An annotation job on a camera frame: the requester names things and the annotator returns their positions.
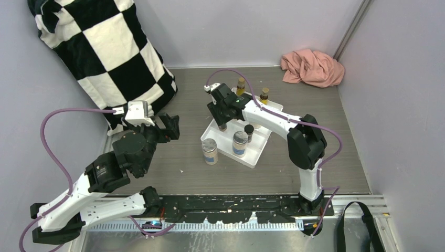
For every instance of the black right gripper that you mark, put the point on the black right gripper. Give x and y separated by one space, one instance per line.
214 108

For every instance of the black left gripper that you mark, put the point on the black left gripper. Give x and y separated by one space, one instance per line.
172 131

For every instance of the gold-cap yellow sauce bottle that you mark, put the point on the gold-cap yellow sauce bottle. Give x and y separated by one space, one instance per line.
240 86

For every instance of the small black-cap spice bottle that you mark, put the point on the small black-cap spice bottle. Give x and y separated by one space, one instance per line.
249 129

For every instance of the yellow-label sauce bottle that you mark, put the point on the yellow-label sauce bottle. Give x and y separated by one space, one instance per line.
264 96

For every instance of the blue-label silver-top shaker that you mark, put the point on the blue-label silver-top shaker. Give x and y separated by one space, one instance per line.
210 151

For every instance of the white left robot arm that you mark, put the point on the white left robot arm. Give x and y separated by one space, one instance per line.
131 155

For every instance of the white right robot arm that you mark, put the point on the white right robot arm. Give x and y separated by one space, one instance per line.
306 143

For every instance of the pink cloth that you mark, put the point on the pink cloth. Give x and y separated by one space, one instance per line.
311 67

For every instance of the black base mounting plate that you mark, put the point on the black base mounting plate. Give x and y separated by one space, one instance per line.
231 209

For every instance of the black white checkered blanket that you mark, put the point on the black white checkered blanket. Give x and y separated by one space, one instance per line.
105 48

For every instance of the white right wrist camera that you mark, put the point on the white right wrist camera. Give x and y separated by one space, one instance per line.
210 88

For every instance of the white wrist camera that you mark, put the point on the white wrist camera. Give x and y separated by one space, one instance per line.
210 88
136 113

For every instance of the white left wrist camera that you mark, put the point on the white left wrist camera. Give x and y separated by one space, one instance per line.
136 113

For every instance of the aluminium frame rail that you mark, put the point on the aluminium frame rail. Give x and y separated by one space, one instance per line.
178 168

